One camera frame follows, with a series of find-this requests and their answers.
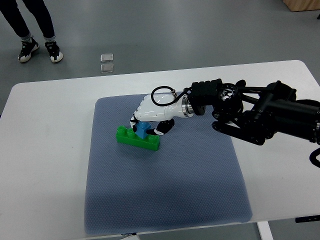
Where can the blue toy block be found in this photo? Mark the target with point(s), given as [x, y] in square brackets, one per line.
[141, 129]

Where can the black white left sneaker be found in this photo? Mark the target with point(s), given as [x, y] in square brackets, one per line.
[54, 51]

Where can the wooden box corner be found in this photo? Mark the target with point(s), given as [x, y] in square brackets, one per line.
[302, 5]

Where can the dark trouser right leg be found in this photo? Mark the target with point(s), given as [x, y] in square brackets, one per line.
[12, 14]

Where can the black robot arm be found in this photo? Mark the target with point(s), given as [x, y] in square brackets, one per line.
[255, 114]

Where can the black table control panel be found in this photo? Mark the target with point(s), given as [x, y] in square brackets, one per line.
[306, 219]

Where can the upper metal floor plate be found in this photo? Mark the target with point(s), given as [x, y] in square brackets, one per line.
[106, 57]

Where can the black white sneaker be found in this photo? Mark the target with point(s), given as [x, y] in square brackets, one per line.
[54, 51]
[28, 47]

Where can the green four-stud toy block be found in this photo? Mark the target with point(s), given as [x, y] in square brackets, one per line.
[128, 136]

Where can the dark trouser left leg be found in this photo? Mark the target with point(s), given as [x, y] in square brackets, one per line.
[42, 16]

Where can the dark trouser leg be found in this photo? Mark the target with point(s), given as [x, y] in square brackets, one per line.
[12, 14]
[42, 16]

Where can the grey-blue textured mat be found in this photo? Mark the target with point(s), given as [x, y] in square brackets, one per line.
[193, 179]

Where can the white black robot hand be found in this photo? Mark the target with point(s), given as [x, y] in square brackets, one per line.
[161, 110]

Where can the white table leg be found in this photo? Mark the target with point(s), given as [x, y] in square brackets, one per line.
[264, 230]

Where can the black white right sneaker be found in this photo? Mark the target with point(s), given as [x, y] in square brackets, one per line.
[28, 47]

